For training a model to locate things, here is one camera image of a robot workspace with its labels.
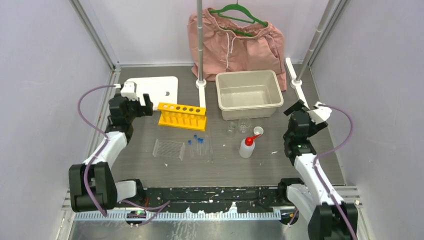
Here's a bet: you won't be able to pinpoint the green clothes hanger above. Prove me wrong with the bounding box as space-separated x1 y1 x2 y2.
206 1 269 38

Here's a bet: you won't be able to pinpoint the metal stand pole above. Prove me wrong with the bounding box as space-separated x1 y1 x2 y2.
295 0 336 82
196 0 205 87

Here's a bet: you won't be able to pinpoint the right white stand base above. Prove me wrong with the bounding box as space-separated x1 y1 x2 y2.
284 57 309 109

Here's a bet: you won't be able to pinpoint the clear glass test tube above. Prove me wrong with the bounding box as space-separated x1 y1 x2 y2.
205 132 214 164

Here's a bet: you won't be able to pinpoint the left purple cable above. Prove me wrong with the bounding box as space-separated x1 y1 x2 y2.
77 84 172 227

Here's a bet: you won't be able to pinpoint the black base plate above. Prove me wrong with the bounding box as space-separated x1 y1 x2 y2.
129 177 303 214

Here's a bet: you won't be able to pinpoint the beige plastic bin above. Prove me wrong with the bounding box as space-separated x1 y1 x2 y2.
215 69 284 121

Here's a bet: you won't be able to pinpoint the left metal stand pole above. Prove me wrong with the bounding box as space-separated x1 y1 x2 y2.
196 0 205 87

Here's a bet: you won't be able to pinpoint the yellow test tube rack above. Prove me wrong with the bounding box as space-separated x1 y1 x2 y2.
157 102 208 132

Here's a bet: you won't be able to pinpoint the white small cup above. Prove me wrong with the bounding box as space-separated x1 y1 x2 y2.
253 126 264 136

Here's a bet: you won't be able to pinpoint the small glass beaker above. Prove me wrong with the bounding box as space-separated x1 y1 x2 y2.
226 121 238 138

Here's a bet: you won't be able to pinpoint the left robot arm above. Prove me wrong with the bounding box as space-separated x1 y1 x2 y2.
68 93 153 215

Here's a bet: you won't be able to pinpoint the large glass beaker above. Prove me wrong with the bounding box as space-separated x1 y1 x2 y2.
238 118 252 134

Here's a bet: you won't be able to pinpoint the white stand base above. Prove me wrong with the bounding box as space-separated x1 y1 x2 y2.
284 57 309 109
195 79 207 108

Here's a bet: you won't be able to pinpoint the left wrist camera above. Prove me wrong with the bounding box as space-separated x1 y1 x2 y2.
120 81 139 101

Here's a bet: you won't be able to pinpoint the purple cable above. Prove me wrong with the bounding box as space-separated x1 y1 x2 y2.
288 104 359 240
77 84 172 227

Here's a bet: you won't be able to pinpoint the right metal stand pole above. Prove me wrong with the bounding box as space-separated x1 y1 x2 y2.
295 0 336 82

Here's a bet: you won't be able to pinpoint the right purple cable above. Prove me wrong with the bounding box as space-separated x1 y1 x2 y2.
288 104 359 240

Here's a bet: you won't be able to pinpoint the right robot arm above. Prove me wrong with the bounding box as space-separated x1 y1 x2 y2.
277 99 358 240

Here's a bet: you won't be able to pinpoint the left white stand base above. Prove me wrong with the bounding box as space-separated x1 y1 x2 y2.
195 79 207 108

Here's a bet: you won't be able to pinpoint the pink shorts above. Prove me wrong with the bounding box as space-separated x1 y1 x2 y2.
201 7 287 91

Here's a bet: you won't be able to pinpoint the red capped wash bottle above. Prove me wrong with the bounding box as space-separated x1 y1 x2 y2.
239 134 261 159

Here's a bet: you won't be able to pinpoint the clear well plate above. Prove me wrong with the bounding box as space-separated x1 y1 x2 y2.
152 139 185 161

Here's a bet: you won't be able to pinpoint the white flat tray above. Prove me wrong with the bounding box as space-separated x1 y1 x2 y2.
123 76 179 111

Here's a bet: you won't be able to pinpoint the blue capped tube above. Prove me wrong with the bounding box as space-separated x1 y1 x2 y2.
193 134 199 155
197 138 204 156
187 140 194 158

